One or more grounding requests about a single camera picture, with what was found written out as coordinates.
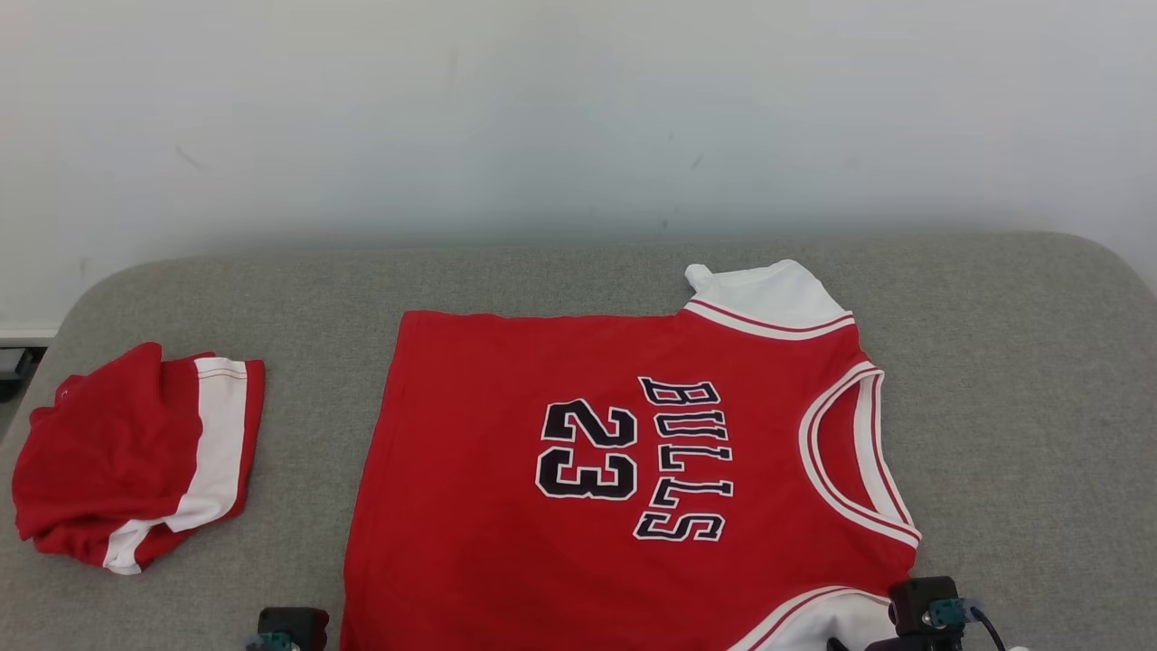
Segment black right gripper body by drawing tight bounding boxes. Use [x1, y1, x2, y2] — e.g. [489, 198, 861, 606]
[827, 636, 966, 651]

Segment red Bulls 23 jersey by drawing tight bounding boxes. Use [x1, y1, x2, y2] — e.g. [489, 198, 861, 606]
[339, 259, 923, 651]

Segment red shorts with white stripe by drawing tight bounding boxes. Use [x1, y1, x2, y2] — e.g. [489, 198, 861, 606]
[11, 342, 267, 576]

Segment dark grey box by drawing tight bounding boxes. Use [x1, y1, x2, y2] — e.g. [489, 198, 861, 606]
[0, 346, 44, 403]

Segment teal right camera connector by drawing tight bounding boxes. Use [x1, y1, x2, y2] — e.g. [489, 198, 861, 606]
[922, 597, 982, 629]

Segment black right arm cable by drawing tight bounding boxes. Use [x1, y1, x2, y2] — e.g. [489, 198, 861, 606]
[972, 608, 1009, 651]

